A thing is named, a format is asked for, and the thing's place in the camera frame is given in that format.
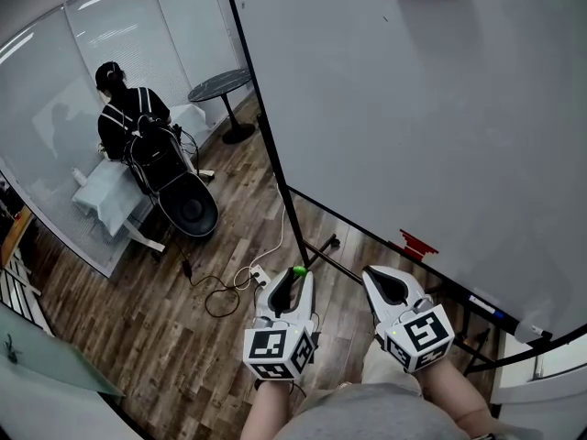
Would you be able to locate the person's left forearm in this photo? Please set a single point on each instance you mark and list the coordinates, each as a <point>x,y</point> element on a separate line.
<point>268,410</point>

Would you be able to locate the whiteboard on black stand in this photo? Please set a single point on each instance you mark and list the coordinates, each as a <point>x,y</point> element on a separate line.
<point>413,108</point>

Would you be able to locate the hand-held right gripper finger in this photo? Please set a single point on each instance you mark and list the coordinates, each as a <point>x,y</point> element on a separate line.
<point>415,289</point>
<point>371,300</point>

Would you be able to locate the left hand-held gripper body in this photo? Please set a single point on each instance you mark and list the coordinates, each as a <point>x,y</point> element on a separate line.
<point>268,344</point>

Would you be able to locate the small white bottle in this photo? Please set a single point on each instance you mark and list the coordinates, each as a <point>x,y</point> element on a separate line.
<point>79,177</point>

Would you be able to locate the person's grey shirt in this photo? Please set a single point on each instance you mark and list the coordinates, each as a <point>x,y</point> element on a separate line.
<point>367,415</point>

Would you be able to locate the black shell chair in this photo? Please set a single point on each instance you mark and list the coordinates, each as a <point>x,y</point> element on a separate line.
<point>190,209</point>

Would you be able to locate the black capped white marker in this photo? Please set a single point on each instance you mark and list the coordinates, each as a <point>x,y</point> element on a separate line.
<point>527,333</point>

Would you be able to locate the person's right forearm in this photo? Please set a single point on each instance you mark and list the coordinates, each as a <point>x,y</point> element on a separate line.
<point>454,392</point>

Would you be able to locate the round black side table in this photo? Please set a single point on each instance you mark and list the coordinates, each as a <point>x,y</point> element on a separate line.
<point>218,85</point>

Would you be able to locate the table with white cloth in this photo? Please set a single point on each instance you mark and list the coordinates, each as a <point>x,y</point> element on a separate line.
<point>107,195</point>

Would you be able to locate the white metal rack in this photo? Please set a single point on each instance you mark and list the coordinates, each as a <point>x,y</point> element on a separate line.
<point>18,291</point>

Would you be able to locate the person's beige trousers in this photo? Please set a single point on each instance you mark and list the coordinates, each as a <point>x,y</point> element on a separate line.
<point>390,374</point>

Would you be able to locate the small green magnet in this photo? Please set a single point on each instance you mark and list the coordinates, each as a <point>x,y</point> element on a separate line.
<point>300,271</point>

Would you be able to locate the white power strip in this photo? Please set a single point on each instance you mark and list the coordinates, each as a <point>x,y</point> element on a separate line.
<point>260,275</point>

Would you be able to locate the wooden office desk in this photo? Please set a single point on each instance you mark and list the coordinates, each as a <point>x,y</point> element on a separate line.
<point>14,232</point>

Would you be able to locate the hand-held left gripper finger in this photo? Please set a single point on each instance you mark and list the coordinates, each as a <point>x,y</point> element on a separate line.
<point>307,303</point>
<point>262,310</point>

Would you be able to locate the blue capped marker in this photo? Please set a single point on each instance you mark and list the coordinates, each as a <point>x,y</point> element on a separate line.
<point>486,306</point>

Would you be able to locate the frosted glass door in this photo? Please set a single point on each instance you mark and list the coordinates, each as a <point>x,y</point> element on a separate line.
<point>50,360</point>

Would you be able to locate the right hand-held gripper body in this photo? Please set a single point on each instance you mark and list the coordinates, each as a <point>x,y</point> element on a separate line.
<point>424,330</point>

